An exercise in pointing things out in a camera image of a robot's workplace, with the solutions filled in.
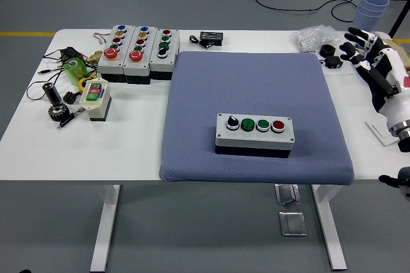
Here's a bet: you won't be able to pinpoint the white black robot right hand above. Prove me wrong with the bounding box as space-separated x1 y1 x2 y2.
339 26 410 133

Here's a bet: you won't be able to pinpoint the grey four-button control box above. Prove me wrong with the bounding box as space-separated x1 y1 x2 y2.
214 112 295 158

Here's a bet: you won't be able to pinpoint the grey four-button selector box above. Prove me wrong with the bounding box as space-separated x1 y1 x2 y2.
149 28 181 81

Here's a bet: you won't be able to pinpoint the grey five-button emergency stop box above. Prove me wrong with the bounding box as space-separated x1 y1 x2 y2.
122 25 158 85
97 24 135 82

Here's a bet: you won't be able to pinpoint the light bread slice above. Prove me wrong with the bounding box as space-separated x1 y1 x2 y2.
381 38 410 72

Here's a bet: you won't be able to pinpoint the white paper sheet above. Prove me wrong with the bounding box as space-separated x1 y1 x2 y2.
316 51 356 77

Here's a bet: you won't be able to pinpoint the small black servo block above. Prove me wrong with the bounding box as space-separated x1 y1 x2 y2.
324 56 343 69

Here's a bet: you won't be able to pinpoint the stack of blue cups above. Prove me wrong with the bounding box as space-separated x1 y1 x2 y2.
350 0 390 34

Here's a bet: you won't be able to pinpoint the clear plastic bag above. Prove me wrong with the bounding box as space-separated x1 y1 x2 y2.
291 24 340 53

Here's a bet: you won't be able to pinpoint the white table leg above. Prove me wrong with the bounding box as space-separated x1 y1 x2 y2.
89 185 122 273
310 185 348 270

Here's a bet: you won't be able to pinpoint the metal floor socket plate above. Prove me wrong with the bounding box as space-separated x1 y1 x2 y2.
278 211 308 237
274 184 302 206

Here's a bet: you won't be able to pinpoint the blue-grey padded mat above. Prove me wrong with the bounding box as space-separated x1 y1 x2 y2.
159 50 356 186

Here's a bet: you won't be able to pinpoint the black digital meter module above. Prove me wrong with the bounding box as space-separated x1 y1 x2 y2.
199 31 225 47

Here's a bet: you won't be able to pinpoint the brass fitting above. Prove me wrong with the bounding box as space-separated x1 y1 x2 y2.
86 50 103 65

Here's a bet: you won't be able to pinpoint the yellow tape roll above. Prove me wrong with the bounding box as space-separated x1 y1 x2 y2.
78 74 98 90

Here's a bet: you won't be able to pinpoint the translucent green tape roll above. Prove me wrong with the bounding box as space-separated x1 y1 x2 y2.
62 57 88 87

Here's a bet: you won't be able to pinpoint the small black toothed part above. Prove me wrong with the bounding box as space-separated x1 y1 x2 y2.
61 90 81 106

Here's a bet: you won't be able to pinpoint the black power adapter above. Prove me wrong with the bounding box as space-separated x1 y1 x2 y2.
60 47 85 62

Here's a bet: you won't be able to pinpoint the black bevel gear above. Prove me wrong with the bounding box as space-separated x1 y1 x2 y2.
47 103 70 123

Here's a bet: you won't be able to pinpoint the black metal cylinder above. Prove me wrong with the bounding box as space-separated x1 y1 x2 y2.
42 82 63 106

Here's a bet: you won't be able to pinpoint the white wall switch plate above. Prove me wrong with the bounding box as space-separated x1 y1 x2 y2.
364 118 401 147

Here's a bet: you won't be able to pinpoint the black metal frame stand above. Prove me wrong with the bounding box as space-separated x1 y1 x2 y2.
365 0 410 38

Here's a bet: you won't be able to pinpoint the black ring part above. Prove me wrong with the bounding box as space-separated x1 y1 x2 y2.
318 44 336 57

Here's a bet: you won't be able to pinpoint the black meter wire bundle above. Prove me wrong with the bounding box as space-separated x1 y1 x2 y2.
188 35 209 50

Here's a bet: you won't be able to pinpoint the cream red-green switch box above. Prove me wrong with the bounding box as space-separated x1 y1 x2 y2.
79 76 113 122

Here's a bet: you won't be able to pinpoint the red and white wires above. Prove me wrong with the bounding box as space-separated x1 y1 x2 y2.
92 31 113 45

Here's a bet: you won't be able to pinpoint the thin black jack cable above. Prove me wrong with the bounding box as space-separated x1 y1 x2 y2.
26 49 99 101

